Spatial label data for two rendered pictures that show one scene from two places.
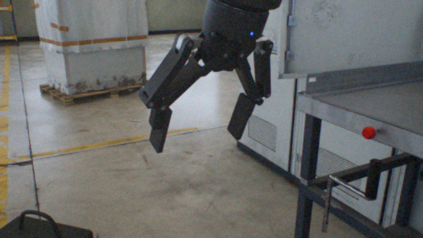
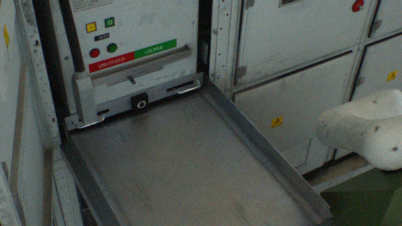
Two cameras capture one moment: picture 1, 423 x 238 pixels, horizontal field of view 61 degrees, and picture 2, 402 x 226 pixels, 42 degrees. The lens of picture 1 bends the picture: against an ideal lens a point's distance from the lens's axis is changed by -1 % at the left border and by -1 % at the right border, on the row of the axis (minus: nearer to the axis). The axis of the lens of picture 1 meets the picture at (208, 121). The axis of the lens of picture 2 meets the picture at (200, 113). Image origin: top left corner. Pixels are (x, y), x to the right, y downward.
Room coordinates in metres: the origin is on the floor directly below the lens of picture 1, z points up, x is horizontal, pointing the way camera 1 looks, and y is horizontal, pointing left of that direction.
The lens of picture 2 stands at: (1.08, 0.38, 2.14)
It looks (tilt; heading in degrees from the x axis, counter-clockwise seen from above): 42 degrees down; 266
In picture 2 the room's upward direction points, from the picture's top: 2 degrees clockwise
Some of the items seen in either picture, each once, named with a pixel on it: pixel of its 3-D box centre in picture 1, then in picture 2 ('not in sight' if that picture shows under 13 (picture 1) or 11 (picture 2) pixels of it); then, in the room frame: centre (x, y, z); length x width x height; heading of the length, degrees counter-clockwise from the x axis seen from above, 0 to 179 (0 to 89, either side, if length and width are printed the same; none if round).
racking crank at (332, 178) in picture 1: (347, 199); not in sight; (0.89, -0.39, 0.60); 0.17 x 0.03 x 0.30; 27
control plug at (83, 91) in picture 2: not in sight; (84, 96); (1.35, -0.91, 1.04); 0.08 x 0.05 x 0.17; 117
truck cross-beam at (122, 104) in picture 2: not in sight; (135, 96); (1.20, -1.08, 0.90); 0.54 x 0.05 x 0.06; 27
